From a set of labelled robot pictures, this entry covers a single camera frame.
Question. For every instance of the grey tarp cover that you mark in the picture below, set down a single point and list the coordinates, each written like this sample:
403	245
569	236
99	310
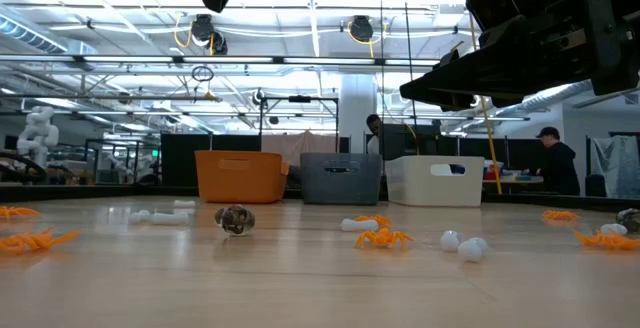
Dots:
620	165

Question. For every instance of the pink hanging cloth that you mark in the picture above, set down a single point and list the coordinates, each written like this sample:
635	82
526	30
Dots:
310	143

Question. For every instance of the black equipment box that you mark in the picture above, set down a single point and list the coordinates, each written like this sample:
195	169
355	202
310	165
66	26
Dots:
405	140

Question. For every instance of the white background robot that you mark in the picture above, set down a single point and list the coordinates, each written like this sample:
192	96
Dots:
37	135

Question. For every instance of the black curved tube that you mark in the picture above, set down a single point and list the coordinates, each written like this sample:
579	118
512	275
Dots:
35	167

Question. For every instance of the red container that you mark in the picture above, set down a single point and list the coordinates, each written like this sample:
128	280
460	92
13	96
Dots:
489	172

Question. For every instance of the orange plastic bin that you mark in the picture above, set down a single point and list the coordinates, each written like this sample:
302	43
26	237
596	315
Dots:
240	175

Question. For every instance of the black chair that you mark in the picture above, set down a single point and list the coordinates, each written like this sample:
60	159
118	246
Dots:
595	186

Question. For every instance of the cluttered side table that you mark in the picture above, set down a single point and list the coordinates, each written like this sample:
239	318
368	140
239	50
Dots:
515	182

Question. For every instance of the black metal frame stand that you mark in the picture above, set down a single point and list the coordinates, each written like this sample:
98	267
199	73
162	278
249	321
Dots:
299	99

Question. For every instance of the person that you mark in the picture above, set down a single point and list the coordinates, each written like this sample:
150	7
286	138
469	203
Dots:
557	163
372	123

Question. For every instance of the grey plastic bin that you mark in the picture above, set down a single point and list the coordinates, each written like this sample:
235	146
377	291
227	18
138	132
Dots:
341	180

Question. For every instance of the black partition panel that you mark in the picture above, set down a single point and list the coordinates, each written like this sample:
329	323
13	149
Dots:
180	163
510	153

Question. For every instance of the black aluminium table frame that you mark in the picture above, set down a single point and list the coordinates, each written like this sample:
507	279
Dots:
100	191

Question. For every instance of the black metal workcell frame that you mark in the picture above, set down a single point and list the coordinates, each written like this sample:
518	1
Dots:
86	160

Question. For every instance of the white plastic bin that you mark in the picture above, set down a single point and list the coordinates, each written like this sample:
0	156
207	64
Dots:
435	188

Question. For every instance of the white building column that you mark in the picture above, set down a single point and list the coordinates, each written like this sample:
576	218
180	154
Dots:
355	113

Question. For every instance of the white plastic bone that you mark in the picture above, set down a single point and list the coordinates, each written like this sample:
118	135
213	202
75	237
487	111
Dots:
184	203
138	216
614	229
170	218
472	250
359	225

